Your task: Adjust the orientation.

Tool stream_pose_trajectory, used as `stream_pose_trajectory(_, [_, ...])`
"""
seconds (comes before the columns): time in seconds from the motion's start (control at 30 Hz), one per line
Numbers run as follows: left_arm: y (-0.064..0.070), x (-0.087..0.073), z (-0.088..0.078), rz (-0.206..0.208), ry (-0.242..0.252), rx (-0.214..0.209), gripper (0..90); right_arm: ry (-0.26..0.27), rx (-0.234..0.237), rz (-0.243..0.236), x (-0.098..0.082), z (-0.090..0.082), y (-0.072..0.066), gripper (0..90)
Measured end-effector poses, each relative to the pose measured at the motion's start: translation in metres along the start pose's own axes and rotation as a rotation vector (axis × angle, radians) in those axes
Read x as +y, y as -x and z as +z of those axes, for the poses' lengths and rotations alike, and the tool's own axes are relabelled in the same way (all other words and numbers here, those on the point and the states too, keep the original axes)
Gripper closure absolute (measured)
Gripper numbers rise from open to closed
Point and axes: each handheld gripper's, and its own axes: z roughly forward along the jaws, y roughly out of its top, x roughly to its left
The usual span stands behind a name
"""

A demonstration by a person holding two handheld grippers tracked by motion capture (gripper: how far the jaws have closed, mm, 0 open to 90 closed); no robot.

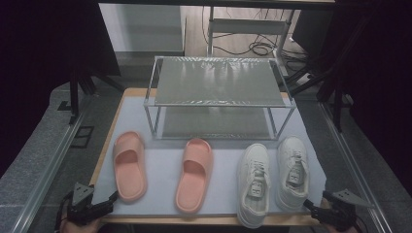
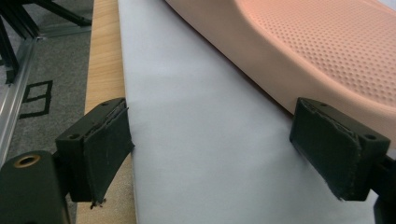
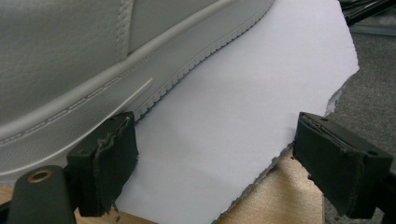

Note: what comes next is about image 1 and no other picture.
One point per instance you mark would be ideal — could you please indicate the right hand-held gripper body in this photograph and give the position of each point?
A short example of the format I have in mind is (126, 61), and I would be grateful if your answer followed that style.
(340, 213)

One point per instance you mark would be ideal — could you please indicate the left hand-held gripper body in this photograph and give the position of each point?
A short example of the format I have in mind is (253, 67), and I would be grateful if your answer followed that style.
(81, 207)

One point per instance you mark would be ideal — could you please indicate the pink slipper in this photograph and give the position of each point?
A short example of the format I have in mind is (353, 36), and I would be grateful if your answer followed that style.
(129, 174)
(194, 181)

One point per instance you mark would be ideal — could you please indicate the white sneaker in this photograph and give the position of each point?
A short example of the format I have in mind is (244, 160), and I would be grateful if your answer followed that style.
(293, 181)
(254, 191)

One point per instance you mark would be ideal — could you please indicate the metal two-tier shoe rack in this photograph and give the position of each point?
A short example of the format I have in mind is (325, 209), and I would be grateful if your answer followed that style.
(217, 84)

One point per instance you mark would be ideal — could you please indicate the person's right hand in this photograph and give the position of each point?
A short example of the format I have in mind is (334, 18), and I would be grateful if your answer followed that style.
(350, 230)

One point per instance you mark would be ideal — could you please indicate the person's left hand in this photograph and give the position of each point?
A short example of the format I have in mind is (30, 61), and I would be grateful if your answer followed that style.
(73, 228)

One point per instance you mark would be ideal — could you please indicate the black metal stand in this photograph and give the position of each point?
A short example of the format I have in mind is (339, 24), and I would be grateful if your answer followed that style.
(336, 90)

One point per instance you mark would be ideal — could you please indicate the black tripod stand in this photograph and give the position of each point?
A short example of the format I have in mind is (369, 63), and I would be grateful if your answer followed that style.
(74, 90)

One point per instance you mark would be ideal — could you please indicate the dark monitor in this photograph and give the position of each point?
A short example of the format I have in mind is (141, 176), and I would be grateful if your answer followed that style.
(311, 32)

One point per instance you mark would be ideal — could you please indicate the white panel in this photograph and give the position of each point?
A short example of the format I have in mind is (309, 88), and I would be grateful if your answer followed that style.
(142, 27)

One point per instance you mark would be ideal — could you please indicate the aluminium rail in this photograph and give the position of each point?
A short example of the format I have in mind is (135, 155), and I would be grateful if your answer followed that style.
(356, 174)
(48, 171)

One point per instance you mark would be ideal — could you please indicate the white metal frame stand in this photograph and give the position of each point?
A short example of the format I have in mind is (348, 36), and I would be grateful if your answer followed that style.
(246, 26)

